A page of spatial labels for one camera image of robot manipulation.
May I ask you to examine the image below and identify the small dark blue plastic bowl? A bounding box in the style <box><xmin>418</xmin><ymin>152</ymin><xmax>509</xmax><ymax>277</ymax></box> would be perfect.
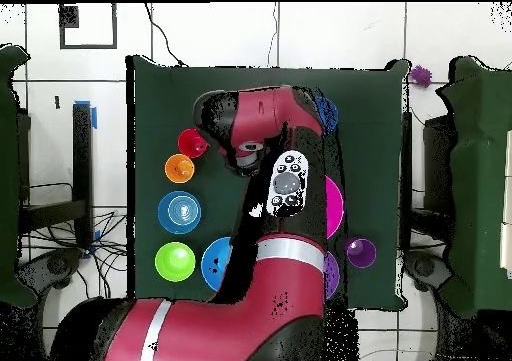
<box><xmin>313</xmin><ymin>95</ymin><xmax>340</xmax><ymax>136</ymax></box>

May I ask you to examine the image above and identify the orange plastic cup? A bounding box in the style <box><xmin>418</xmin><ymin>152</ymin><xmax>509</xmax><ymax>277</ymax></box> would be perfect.
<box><xmin>164</xmin><ymin>153</ymin><xmax>196</xmax><ymax>185</ymax></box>

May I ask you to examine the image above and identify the shallow light blue plastic bowl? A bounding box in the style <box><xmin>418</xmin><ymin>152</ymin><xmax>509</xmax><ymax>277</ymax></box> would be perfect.
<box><xmin>157</xmin><ymin>190</ymin><xmax>202</xmax><ymax>235</ymax></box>

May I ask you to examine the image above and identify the large pink plastic bowl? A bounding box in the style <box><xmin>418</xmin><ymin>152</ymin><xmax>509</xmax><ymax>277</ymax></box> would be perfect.
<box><xmin>325</xmin><ymin>175</ymin><xmax>345</xmax><ymax>240</ymax></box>

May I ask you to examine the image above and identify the large light blue plastic bowl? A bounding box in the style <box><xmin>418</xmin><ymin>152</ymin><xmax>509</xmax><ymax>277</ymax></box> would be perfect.
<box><xmin>200</xmin><ymin>236</ymin><xmax>234</xmax><ymax>292</ymax></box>

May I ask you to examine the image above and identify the red plastic cup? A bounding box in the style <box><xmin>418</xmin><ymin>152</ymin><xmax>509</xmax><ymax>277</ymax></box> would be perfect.
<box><xmin>177</xmin><ymin>127</ymin><xmax>209</xmax><ymax>159</ymax></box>

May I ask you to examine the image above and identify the green plastic bowl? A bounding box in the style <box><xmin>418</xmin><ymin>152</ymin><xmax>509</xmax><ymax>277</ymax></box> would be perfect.
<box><xmin>154</xmin><ymin>241</ymin><xmax>197</xmax><ymax>283</ymax></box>

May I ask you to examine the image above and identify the purple plastic bowl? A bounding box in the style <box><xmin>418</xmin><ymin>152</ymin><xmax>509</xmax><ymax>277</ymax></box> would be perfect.
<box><xmin>323</xmin><ymin>251</ymin><xmax>341</xmax><ymax>300</ymax></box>

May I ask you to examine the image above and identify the dark green tablecloth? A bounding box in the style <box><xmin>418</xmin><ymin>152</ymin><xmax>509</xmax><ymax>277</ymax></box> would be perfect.
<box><xmin>125</xmin><ymin>54</ymin><xmax>413</xmax><ymax>312</ymax></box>

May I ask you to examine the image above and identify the purple plastic cup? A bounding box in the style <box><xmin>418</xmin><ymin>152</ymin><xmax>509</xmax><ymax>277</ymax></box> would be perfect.
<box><xmin>344</xmin><ymin>236</ymin><xmax>378</xmax><ymax>269</ymax></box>

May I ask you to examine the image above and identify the purple spiky ball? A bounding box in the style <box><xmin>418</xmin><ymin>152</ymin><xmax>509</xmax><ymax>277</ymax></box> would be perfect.
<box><xmin>408</xmin><ymin>64</ymin><xmax>433</xmax><ymax>89</ymax></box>

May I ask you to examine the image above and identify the green cloth covered side table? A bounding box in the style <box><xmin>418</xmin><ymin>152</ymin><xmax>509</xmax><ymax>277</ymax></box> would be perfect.
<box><xmin>435</xmin><ymin>55</ymin><xmax>512</xmax><ymax>318</ymax></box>
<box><xmin>0</xmin><ymin>43</ymin><xmax>37</xmax><ymax>308</ymax></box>

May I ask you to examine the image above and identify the tangle of floor cables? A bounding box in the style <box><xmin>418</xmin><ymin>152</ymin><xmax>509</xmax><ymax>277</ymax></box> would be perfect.
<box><xmin>19</xmin><ymin>210</ymin><xmax>129</xmax><ymax>298</ymax></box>

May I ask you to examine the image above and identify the thin black floor cable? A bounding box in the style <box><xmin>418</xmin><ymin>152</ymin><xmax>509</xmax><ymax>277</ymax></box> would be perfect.
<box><xmin>143</xmin><ymin>2</ymin><xmax>187</xmax><ymax>67</ymax></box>

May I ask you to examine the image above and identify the dark square floor frame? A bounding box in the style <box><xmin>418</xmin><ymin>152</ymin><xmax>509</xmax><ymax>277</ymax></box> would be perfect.
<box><xmin>58</xmin><ymin>2</ymin><xmax>118</xmax><ymax>50</ymax></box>

